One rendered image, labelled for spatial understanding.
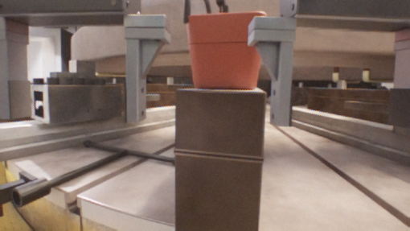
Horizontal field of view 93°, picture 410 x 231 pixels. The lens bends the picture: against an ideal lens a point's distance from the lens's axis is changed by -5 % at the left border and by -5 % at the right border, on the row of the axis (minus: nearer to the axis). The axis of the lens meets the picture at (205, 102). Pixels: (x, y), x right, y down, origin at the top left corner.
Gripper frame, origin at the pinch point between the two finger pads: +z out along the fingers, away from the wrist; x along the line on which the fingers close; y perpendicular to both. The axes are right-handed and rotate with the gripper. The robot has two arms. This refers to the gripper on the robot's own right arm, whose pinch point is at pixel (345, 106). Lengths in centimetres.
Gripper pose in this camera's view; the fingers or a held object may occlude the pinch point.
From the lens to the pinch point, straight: 25.1
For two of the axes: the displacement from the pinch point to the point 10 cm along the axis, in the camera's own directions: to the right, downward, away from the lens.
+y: -0.2, 0.9, -10.0
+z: -0.2, 10.0, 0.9
